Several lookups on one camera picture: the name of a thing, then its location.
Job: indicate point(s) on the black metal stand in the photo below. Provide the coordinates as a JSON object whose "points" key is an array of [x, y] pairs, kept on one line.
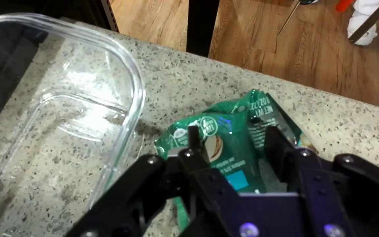
{"points": [[203, 26]]}

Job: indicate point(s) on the green snack pack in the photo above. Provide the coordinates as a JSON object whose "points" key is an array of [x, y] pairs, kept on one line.
{"points": [[234, 126]]}

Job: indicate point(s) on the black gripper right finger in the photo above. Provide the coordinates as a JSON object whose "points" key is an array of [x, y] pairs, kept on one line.
{"points": [[330, 197]]}

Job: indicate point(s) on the white cloth object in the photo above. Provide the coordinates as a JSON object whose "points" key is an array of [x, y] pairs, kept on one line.
{"points": [[365, 33]]}

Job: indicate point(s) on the transparent rectangular container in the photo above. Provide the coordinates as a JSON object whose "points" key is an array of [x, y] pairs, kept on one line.
{"points": [[67, 100]]}

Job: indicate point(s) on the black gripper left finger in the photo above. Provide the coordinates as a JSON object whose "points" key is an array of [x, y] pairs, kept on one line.
{"points": [[168, 197]]}

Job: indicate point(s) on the black electric stove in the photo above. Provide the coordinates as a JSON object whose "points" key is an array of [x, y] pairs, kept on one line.
{"points": [[1, 56]]}

